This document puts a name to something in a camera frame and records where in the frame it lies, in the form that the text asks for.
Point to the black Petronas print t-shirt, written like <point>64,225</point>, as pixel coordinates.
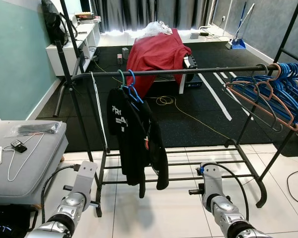
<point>121,129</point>

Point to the teal plastic hanger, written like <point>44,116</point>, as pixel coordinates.
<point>122,83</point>

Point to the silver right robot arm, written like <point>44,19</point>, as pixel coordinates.
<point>228,213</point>

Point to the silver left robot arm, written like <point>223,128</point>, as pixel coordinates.
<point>69,208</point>

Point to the copper coloured hanger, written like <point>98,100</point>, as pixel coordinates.
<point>268,111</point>

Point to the blue plastic hanger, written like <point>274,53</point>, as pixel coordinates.
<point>132,91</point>
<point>139,99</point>

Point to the thin white hanger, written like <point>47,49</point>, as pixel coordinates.
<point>98,110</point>

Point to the blue dustpan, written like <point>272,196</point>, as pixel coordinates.
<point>238,44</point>

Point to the black metal clothes rack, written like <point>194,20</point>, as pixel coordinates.
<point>164,72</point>

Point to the black striped print t-shirt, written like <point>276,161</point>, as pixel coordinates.
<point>159,148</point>

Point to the red cloth cover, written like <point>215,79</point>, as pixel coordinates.
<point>156,54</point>

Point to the white plastic bag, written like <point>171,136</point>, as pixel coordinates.
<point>156,29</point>

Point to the dark window curtain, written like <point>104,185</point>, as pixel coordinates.
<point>139,12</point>

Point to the white shelf unit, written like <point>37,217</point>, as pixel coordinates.
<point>64,57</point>

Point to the black hanging bag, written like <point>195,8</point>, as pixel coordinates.
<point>54,25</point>

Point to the clear plastic bag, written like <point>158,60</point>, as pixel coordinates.
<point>35,129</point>

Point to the grey cushioned ottoman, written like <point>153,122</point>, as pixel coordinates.
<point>35,168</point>

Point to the small black key fob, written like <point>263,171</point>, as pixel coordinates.
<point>19,147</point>

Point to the black floor bag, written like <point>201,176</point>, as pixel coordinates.
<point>10,223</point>

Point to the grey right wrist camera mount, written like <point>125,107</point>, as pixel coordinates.
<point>212,178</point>

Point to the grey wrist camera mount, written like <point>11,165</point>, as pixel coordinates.
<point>212,178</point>
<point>87,176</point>

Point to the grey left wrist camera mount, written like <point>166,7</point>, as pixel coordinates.
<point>87,176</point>

